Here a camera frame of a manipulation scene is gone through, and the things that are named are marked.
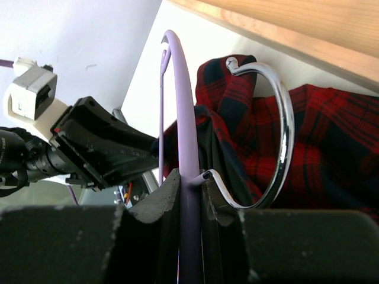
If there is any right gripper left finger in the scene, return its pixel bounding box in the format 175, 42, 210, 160
1, 170, 181, 283

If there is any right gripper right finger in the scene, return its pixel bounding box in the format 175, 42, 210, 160
200, 170, 378, 283

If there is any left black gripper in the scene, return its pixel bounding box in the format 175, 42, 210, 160
1, 96, 158, 197

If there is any lilac plastic hanger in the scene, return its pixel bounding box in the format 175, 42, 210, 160
160, 30, 295, 283

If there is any wooden clothes rack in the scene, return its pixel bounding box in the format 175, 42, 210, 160
172, 1, 378, 92

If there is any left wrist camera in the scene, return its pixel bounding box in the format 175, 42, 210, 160
3, 57, 68, 142

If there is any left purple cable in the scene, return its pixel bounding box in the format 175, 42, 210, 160
0, 58, 81, 207

